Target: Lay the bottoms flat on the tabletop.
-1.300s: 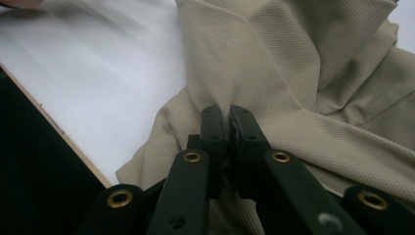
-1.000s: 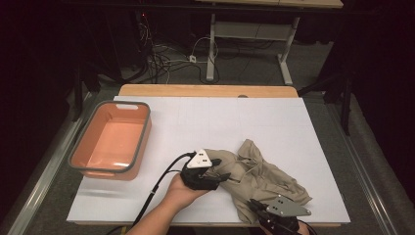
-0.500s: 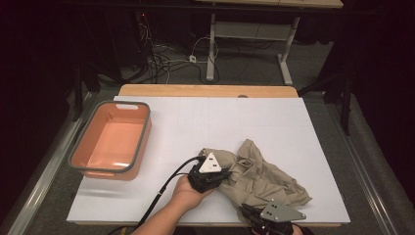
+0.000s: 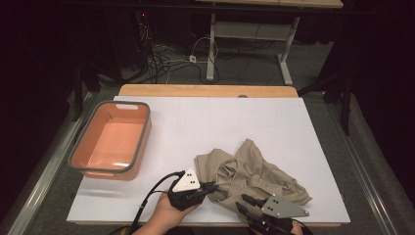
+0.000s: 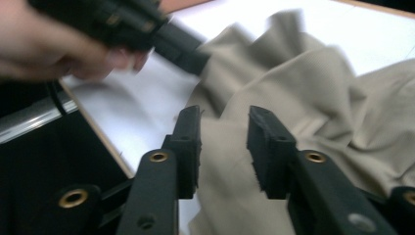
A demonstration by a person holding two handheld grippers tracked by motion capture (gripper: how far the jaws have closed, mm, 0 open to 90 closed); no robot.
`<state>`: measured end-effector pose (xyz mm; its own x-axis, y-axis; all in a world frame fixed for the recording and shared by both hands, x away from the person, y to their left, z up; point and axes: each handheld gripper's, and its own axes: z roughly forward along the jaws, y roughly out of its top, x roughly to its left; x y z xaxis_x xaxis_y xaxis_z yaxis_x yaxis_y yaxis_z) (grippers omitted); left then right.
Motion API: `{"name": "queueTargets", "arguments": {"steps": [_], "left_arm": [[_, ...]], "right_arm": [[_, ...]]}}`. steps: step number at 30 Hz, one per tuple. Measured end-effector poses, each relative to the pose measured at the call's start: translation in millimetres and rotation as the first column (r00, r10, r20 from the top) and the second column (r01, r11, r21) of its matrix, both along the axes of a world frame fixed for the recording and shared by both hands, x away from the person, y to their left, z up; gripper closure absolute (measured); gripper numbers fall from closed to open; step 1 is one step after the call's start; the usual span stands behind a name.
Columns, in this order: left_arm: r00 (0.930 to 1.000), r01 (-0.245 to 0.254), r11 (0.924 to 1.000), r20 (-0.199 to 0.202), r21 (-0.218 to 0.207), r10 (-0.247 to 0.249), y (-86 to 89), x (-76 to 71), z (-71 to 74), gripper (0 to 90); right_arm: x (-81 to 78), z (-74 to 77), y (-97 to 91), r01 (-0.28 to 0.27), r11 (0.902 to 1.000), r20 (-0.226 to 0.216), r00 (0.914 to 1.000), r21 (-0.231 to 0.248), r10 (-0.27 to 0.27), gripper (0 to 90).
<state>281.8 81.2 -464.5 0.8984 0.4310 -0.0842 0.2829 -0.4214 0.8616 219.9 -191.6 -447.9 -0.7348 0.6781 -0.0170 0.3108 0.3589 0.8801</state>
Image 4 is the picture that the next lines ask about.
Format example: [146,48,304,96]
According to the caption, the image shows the beige pants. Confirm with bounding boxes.
[194,138,313,224]

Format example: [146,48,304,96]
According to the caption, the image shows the metal floor rail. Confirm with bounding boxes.
[6,92,94,235]
[326,101,399,235]

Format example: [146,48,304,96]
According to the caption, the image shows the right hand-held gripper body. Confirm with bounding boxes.
[248,194,310,235]

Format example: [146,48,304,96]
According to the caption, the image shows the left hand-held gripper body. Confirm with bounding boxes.
[166,166,205,212]

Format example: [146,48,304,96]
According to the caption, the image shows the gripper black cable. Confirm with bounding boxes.
[300,218,315,235]
[128,169,185,235]

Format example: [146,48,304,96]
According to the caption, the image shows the tangle of floor cables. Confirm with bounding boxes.
[135,13,223,85]

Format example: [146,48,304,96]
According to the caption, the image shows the white board table cover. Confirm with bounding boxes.
[66,95,351,226]

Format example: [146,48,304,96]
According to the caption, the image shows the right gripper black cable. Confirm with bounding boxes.
[300,218,315,235]

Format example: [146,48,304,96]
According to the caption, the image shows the person's left hand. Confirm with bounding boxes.
[152,191,204,231]

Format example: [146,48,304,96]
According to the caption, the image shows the orange basket with grey rim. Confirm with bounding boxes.
[67,100,153,181]

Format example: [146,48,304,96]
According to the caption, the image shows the black stand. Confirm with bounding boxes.
[297,70,355,136]
[71,62,102,122]

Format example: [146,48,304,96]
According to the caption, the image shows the white-legged wooden desk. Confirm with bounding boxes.
[195,0,346,86]

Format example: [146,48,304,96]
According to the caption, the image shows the wooden table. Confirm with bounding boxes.
[117,83,300,99]

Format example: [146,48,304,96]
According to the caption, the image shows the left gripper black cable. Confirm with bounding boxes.
[128,169,185,235]

